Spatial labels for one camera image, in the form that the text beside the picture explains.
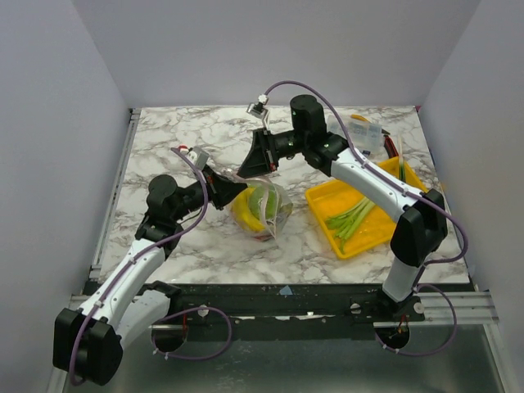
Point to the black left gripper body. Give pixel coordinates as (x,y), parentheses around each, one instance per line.
(194,197)

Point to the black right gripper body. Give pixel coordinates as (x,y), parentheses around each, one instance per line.
(266,148)

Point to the green toy cabbage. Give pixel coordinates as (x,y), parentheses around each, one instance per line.
(267,200)

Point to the yellow toy banana bunch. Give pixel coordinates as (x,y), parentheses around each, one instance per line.
(241,213)

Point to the clear zip top bag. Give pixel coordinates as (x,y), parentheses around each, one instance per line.
(273,227)

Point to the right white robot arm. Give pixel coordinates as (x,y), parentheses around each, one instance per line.
(419,216)

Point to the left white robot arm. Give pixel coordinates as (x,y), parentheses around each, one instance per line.
(89,341)

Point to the clear plastic organizer box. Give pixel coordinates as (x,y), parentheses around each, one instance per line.
(366,137)

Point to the red black pliers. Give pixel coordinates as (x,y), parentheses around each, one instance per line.
(389,146)

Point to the green toy celery stalks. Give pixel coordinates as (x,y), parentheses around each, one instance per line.
(346,223)

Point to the black mounting base bar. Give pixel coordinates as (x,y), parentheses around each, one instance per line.
(278,312)

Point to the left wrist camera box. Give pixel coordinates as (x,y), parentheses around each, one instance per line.
(198,157)

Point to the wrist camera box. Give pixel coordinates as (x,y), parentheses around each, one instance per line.
(198,157)
(258,108)

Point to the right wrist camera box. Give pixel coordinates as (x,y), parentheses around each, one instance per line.
(258,108)

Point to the yellow handled tool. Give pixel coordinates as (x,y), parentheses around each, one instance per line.
(359,118)

